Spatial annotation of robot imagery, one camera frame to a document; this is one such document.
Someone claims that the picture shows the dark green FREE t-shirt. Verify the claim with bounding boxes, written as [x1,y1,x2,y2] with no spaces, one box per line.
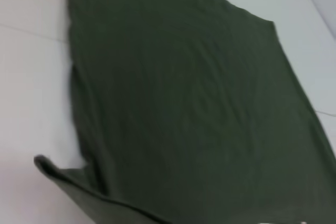
[33,0,336,224]

